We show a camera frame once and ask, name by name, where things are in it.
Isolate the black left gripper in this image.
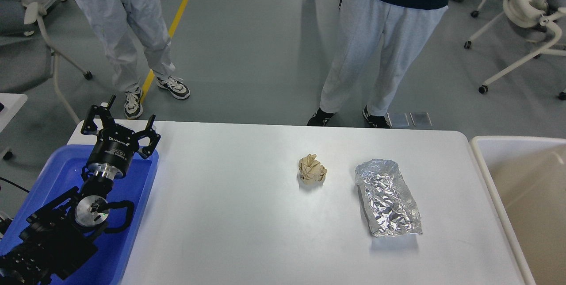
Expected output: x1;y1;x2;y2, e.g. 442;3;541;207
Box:
81;95;161;178

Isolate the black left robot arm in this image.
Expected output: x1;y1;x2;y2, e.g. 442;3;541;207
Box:
1;96;161;285

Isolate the blue plastic tray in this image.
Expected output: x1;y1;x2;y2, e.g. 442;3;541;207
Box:
0;145;159;285

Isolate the white side table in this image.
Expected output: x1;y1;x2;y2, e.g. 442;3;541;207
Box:
0;93;28;132

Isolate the grey office chair left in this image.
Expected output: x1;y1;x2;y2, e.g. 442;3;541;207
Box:
0;0;92;123

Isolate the person in white trousers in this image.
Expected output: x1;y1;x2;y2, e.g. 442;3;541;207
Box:
76;0;190;119

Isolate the crumpled brown paper ball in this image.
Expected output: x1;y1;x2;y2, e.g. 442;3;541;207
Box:
298;154;327;185

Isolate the left metal floor plate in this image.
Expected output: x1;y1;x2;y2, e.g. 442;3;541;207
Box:
388;113;410;128

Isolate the metal floor plate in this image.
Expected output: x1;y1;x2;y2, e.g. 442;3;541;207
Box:
388;113;410;128
410;112;432;127

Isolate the crumpled aluminium foil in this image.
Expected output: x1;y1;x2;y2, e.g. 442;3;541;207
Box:
355;159;423;237

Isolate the right metal floor plate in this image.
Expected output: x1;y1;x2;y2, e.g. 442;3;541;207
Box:
410;112;432;127

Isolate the person in grey trousers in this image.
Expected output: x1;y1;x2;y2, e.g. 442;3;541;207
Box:
307;0;449;128

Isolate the white plastic bin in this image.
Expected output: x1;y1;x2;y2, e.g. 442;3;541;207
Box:
471;136;566;285

